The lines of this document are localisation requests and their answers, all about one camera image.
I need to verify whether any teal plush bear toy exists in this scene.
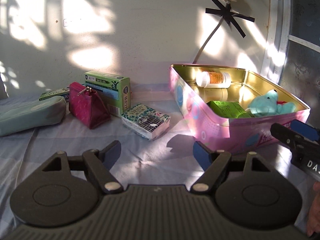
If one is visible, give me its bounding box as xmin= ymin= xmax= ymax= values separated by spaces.
xmin=248 ymin=89 xmax=296 ymax=118

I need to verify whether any teal fabric pencil case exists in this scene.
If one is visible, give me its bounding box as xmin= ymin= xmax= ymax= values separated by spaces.
xmin=1 ymin=96 xmax=66 ymax=137

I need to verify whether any white pill bottle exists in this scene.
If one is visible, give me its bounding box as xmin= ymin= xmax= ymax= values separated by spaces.
xmin=196 ymin=72 xmax=232 ymax=88

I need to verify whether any green medicine box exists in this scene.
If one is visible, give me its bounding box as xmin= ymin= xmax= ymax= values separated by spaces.
xmin=84 ymin=70 xmax=131 ymax=117

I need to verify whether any green toothpaste box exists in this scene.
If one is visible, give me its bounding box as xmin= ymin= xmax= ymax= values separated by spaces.
xmin=39 ymin=87 xmax=69 ymax=102

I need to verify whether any person's right hand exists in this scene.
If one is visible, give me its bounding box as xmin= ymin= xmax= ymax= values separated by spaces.
xmin=306 ymin=182 xmax=320 ymax=237

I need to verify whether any green wet wipes pack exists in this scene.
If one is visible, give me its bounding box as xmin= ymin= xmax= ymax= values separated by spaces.
xmin=207 ymin=100 xmax=253 ymax=119

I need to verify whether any black tape cross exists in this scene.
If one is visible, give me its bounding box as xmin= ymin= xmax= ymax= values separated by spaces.
xmin=205 ymin=0 xmax=255 ymax=38

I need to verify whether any pink macaron biscuit tin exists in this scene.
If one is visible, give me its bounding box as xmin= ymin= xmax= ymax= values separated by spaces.
xmin=170 ymin=64 xmax=310 ymax=153

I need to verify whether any magenta zip coin purse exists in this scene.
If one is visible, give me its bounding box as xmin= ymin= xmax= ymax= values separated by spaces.
xmin=69 ymin=82 xmax=111 ymax=129

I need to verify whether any white power cable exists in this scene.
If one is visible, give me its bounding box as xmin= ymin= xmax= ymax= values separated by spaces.
xmin=192 ymin=17 xmax=225 ymax=65

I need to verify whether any striped blue bed sheet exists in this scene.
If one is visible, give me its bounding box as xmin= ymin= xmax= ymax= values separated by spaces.
xmin=3 ymin=115 xmax=305 ymax=239

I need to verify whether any patterned tissue pack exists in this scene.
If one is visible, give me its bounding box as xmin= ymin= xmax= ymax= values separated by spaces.
xmin=121 ymin=103 xmax=171 ymax=140

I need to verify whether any white window frame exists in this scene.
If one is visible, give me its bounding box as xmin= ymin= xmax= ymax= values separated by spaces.
xmin=260 ymin=0 xmax=319 ymax=83

